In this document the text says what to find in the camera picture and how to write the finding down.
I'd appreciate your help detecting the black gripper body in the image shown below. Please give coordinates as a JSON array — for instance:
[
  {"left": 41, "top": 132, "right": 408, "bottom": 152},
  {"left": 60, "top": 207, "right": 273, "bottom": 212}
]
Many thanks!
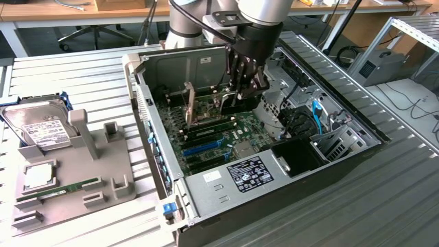
[{"left": 235, "top": 20, "right": 284, "bottom": 66}]

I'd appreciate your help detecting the Nvidia graphics card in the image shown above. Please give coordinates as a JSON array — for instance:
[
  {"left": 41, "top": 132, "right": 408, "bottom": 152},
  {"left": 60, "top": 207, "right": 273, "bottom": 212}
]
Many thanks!
[{"left": 181, "top": 81, "right": 263, "bottom": 131}]

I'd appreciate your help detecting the silver perforated drive cage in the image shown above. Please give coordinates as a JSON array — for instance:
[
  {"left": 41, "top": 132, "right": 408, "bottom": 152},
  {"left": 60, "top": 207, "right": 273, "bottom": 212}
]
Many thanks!
[{"left": 253, "top": 42, "right": 327, "bottom": 139}]

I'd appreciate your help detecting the green motherboard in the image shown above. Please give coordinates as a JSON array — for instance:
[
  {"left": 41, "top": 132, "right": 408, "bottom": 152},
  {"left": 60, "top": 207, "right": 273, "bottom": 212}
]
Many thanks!
[{"left": 153, "top": 86, "right": 275, "bottom": 174}]

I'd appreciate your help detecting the CPU socket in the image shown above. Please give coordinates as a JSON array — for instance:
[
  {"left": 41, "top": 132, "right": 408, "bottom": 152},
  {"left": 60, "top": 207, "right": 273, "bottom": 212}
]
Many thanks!
[{"left": 191, "top": 112, "right": 224, "bottom": 127}]

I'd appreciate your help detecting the open black PC case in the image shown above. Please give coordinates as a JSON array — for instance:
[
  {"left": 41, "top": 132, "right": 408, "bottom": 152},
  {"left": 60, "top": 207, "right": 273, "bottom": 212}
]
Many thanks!
[{"left": 121, "top": 31, "right": 392, "bottom": 247}]

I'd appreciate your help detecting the dark RAM stick with label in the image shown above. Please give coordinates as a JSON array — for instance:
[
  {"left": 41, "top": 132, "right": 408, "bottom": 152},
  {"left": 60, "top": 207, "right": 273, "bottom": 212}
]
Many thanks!
[{"left": 184, "top": 122, "right": 237, "bottom": 139}]

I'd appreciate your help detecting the black slanted pole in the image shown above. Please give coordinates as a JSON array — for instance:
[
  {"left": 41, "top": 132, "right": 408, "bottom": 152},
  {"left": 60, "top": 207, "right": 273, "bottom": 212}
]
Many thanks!
[{"left": 320, "top": 0, "right": 363, "bottom": 55}]

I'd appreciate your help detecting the grey chipset heatsink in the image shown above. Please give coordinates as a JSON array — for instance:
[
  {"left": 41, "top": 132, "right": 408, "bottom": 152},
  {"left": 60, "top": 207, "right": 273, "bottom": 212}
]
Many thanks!
[{"left": 232, "top": 143, "right": 259, "bottom": 158}]

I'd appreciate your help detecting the black expansion slot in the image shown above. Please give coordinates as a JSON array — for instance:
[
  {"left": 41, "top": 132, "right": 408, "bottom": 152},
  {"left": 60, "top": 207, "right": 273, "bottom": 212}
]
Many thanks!
[
  {"left": 180, "top": 136, "right": 220, "bottom": 150},
  {"left": 187, "top": 155, "right": 229, "bottom": 171}
]

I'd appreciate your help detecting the silver disk bay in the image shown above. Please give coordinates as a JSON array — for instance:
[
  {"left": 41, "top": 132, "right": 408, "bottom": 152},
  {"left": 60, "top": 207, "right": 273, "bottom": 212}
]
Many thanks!
[{"left": 309, "top": 126, "right": 361, "bottom": 163}]

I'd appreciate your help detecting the grey control box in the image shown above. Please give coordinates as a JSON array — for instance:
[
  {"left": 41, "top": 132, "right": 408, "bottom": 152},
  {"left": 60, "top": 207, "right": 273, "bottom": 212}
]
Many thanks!
[{"left": 349, "top": 48, "right": 407, "bottom": 87}]

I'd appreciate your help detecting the cardboard box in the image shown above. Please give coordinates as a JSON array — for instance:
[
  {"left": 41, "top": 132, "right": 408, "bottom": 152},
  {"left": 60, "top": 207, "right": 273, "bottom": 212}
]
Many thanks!
[{"left": 94, "top": 0, "right": 152, "bottom": 12}]

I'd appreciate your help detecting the office chair base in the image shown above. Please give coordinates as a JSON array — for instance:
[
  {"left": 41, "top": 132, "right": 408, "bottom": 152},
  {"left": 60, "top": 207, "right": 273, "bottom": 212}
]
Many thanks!
[{"left": 56, "top": 24, "right": 134, "bottom": 51}]

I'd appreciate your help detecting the silver power supply with label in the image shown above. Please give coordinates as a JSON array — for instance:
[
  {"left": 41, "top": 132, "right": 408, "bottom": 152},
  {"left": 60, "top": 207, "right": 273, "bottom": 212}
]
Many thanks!
[{"left": 176, "top": 150, "right": 292, "bottom": 227}]

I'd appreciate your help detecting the blue disk caddy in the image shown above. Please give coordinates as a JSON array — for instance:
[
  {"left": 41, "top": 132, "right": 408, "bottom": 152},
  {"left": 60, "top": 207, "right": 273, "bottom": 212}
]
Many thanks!
[{"left": 0, "top": 91, "right": 73, "bottom": 122}]

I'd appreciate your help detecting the blue case release latch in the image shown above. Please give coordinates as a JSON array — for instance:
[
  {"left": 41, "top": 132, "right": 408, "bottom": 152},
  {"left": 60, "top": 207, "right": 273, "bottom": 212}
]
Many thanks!
[{"left": 160, "top": 202, "right": 177, "bottom": 215}]

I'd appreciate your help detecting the silver hard disk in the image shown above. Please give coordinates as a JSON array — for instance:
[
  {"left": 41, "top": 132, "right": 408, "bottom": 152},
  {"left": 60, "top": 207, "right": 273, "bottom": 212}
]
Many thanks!
[{"left": 1, "top": 101, "right": 74, "bottom": 152}]

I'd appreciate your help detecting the grey parts rack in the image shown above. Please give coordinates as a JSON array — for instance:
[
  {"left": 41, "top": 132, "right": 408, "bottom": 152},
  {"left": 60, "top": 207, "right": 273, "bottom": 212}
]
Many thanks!
[{"left": 9, "top": 108, "right": 137, "bottom": 237}]

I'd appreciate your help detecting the green RAM stick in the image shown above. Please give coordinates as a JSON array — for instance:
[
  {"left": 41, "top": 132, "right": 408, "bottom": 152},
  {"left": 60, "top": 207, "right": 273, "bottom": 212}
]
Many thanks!
[{"left": 16, "top": 179, "right": 92, "bottom": 203}]

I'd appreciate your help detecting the silver CPU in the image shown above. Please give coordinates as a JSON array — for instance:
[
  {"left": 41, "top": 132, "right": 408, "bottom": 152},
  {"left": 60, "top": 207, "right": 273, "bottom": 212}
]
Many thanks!
[{"left": 24, "top": 164, "right": 56, "bottom": 191}]

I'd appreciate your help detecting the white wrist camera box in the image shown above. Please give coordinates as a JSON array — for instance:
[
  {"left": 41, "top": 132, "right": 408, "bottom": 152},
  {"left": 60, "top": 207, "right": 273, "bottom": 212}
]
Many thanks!
[{"left": 201, "top": 11, "right": 253, "bottom": 44}]

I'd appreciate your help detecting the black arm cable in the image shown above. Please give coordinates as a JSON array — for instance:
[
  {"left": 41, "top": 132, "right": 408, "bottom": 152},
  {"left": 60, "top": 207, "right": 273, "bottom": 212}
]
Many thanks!
[{"left": 168, "top": 0, "right": 237, "bottom": 43}]

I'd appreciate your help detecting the black wire bundle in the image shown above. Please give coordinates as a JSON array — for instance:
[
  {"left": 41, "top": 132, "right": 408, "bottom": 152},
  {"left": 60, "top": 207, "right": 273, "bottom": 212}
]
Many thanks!
[{"left": 277, "top": 74, "right": 321, "bottom": 141}]

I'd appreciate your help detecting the blue wire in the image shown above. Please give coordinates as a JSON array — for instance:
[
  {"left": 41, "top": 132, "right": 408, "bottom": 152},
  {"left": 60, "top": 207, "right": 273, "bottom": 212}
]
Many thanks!
[{"left": 311, "top": 100, "right": 325, "bottom": 136}]

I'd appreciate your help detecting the black coiled cable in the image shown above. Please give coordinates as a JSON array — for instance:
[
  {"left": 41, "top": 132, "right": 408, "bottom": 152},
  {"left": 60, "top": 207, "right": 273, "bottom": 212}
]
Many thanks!
[{"left": 335, "top": 46, "right": 361, "bottom": 65}]

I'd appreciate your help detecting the thin black hanging cable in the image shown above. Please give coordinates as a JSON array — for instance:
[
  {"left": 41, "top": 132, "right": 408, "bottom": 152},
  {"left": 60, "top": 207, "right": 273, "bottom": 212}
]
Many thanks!
[{"left": 137, "top": 0, "right": 159, "bottom": 46}]

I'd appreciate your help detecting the wooden desk with white frame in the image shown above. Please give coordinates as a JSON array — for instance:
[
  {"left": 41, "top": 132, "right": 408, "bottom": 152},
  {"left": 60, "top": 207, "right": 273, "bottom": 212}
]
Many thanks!
[
  {"left": 287, "top": 0, "right": 432, "bottom": 49},
  {"left": 0, "top": 0, "right": 172, "bottom": 58}
]

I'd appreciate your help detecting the aluminium frame slatted table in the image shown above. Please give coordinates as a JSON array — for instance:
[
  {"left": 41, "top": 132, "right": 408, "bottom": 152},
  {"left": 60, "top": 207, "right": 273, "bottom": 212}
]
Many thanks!
[{"left": 345, "top": 15, "right": 439, "bottom": 78}]

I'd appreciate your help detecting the grey cable with plug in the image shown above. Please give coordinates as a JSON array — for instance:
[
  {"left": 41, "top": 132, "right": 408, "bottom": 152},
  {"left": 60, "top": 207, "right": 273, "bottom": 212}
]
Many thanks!
[{"left": 54, "top": 0, "right": 92, "bottom": 11}]

